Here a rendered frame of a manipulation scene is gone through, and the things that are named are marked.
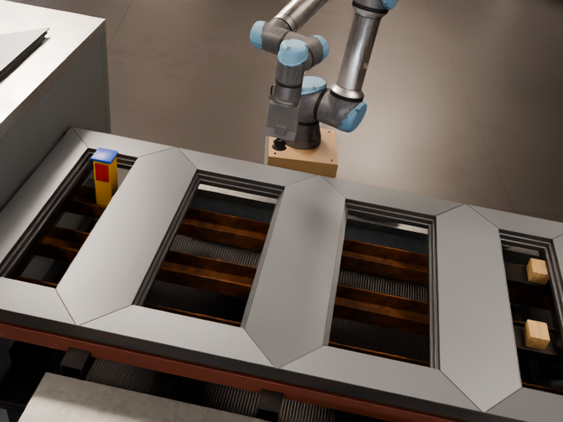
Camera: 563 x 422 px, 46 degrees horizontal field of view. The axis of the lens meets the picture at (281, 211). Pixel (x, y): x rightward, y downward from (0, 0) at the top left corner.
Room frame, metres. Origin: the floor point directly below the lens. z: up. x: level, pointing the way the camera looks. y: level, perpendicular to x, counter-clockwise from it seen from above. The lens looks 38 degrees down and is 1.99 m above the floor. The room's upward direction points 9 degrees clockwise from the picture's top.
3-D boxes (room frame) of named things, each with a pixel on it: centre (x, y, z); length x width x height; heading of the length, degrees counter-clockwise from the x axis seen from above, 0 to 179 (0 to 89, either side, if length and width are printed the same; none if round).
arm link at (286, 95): (1.61, 0.04, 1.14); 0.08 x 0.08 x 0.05
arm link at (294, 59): (1.61, 0.03, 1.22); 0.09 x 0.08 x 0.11; 154
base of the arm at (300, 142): (2.02, -0.03, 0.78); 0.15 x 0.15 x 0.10
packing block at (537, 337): (1.17, -0.68, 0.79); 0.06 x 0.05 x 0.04; 176
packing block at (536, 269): (1.41, -0.74, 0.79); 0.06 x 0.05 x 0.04; 176
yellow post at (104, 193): (1.53, 0.53, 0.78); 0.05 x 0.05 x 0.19; 86
